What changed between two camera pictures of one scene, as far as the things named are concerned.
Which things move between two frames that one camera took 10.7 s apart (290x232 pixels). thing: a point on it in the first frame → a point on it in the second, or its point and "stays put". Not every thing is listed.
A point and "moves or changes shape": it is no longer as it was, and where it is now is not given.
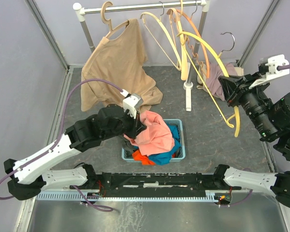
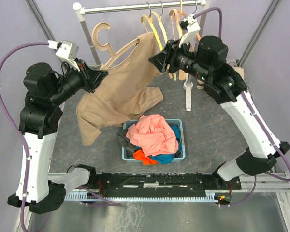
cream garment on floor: x=201 y=70 stays put
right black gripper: x=229 y=83 → x=171 y=55
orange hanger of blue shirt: x=200 y=34 → x=192 y=48
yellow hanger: x=236 y=115 → x=152 y=25
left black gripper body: x=129 y=124 → x=84 y=77
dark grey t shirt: x=128 y=147 stays put
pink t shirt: x=157 y=138 stays put
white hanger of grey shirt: x=160 y=23 → x=159 y=19
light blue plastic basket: x=180 y=123 stays put
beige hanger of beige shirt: x=112 y=31 → x=95 y=29
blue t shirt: x=164 y=158 moves or changes shape
